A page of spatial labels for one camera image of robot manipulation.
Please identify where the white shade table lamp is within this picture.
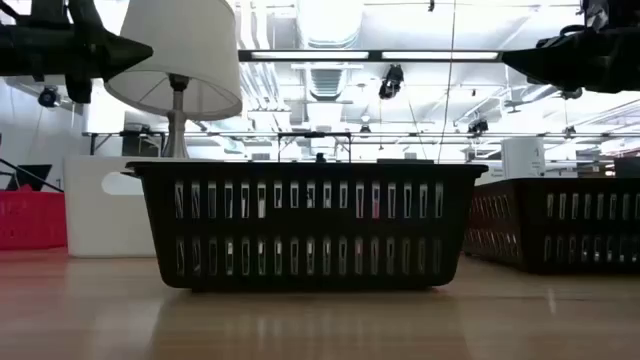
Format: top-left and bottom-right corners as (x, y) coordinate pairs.
(103, 0), (244, 160)

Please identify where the white plastic basket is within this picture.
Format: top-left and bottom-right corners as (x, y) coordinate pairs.
(63, 155), (157, 259)

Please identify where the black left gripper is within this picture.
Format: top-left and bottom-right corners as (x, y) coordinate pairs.
(0, 24), (154, 105)

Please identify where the white numbered sign box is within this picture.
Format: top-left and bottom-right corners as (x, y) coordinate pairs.
(501, 137), (546, 180)

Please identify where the black slotted plastic basket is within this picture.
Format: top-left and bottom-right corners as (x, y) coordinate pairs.
(462, 177), (640, 275)
(124, 160), (489, 292)

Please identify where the grey horizontal rail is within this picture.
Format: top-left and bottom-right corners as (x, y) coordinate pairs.
(82, 130), (640, 147)

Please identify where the black overhead camera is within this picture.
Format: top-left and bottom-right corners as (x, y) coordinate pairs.
(378, 63), (405, 100)

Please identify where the black diagonal cable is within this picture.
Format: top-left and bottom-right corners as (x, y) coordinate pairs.
(0, 158), (65, 194)

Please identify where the red slotted plastic basket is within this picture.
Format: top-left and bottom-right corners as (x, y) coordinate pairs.
(0, 188), (68, 251)

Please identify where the black tilted monitor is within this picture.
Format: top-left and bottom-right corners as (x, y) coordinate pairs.
(5, 163), (53, 192)

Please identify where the thin hanging black cable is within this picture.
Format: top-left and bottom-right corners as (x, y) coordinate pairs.
(437, 0), (457, 164)

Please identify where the black box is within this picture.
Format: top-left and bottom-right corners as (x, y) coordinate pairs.
(613, 157), (640, 179)

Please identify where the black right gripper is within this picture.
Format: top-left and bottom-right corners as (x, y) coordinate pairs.
(501, 27), (640, 95)

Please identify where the dark cabinet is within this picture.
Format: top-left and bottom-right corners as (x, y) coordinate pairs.
(122, 133), (166, 159)

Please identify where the silver ceiling air duct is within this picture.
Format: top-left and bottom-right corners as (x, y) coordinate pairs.
(294, 0), (365, 101)

